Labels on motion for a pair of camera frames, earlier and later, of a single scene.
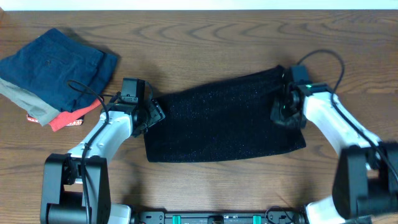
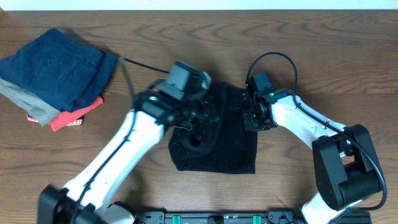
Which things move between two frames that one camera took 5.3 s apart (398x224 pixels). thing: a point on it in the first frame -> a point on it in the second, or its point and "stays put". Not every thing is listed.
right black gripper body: [280, 114] -> [252, 122]
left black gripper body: [152, 113] -> [194, 114]
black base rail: [187, 217] stays put
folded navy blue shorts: [69, 73] stays put
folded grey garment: [39, 111] stays put
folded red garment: [66, 118] stays put
